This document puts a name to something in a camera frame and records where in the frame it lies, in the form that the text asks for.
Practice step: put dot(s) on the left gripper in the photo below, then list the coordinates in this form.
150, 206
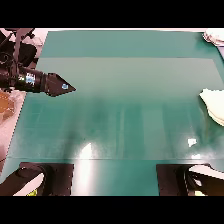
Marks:
33, 80

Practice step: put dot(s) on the cream shirt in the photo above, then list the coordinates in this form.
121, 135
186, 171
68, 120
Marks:
215, 105

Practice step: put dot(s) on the black office chair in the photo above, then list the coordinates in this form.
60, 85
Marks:
30, 53

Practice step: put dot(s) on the white garment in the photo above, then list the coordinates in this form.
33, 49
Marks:
215, 36

